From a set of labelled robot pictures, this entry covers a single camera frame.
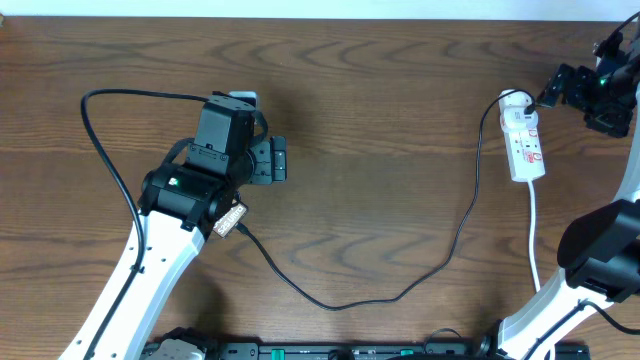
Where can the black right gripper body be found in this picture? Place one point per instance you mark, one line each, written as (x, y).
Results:
(608, 101)

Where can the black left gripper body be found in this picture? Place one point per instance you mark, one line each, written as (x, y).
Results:
(269, 162)

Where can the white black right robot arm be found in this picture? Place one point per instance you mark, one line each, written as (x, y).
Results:
(598, 254)

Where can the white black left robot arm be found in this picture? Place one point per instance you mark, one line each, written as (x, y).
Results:
(189, 197)

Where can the white USB charger adapter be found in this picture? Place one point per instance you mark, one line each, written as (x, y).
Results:
(515, 113)

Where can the white power strip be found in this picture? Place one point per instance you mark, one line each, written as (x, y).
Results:
(523, 146)

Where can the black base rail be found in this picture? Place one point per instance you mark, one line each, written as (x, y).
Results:
(186, 343)

